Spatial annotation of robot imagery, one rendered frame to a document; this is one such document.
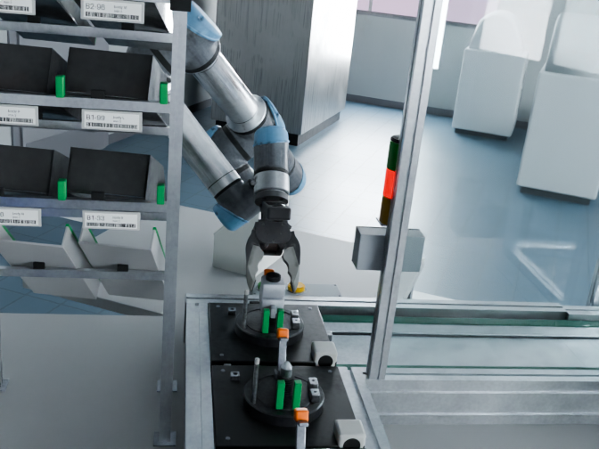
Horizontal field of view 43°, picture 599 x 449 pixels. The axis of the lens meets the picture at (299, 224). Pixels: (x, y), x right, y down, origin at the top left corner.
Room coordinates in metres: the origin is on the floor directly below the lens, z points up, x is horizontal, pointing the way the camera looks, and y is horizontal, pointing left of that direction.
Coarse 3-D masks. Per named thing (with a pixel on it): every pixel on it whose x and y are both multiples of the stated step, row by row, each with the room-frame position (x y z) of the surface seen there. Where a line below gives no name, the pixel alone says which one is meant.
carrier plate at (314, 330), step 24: (216, 312) 1.43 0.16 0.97; (240, 312) 1.44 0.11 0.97; (312, 312) 1.47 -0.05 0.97; (216, 336) 1.33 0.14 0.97; (312, 336) 1.37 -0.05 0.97; (216, 360) 1.24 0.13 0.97; (240, 360) 1.25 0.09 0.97; (264, 360) 1.26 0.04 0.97; (288, 360) 1.26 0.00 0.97; (312, 360) 1.27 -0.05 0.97
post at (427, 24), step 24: (432, 0) 1.25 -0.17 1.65; (432, 24) 1.25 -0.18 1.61; (432, 48) 1.25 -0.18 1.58; (408, 72) 1.27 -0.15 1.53; (408, 96) 1.25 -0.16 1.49; (408, 120) 1.24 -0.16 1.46; (408, 144) 1.24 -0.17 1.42; (408, 168) 1.25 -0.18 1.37; (408, 192) 1.25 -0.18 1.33; (408, 216) 1.25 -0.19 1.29; (384, 264) 1.25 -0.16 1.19; (384, 288) 1.24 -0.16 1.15; (384, 312) 1.24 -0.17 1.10; (384, 336) 1.25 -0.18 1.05; (384, 360) 1.25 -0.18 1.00
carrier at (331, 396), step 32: (224, 384) 1.16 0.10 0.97; (256, 384) 1.08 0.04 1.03; (288, 384) 1.11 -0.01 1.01; (320, 384) 1.19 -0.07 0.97; (224, 416) 1.07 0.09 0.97; (256, 416) 1.07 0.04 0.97; (288, 416) 1.06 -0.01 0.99; (320, 416) 1.09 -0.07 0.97; (352, 416) 1.10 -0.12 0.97; (224, 448) 0.99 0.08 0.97; (256, 448) 1.00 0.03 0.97; (288, 448) 1.00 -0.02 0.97
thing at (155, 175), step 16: (80, 160) 1.18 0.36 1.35; (96, 160) 1.18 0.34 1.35; (112, 160) 1.18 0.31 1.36; (128, 160) 1.18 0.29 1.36; (144, 160) 1.18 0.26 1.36; (80, 176) 1.17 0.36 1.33; (96, 176) 1.17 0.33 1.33; (112, 176) 1.17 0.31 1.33; (128, 176) 1.17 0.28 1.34; (144, 176) 1.17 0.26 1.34; (160, 176) 1.27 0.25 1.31; (80, 192) 1.15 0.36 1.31; (112, 192) 1.16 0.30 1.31; (128, 192) 1.16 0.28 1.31; (144, 192) 1.16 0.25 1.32
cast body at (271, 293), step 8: (272, 272) 1.39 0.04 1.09; (264, 280) 1.37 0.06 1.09; (272, 280) 1.36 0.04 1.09; (280, 280) 1.37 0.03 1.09; (264, 288) 1.35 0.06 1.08; (272, 288) 1.35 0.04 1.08; (280, 288) 1.35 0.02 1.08; (264, 296) 1.35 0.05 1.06; (272, 296) 1.35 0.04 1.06; (280, 296) 1.35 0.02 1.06; (264, 304) 1.34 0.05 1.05; (272, 304) 1.34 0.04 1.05; (280, 304) 1.35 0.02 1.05; (272, 312) 1.32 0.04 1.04
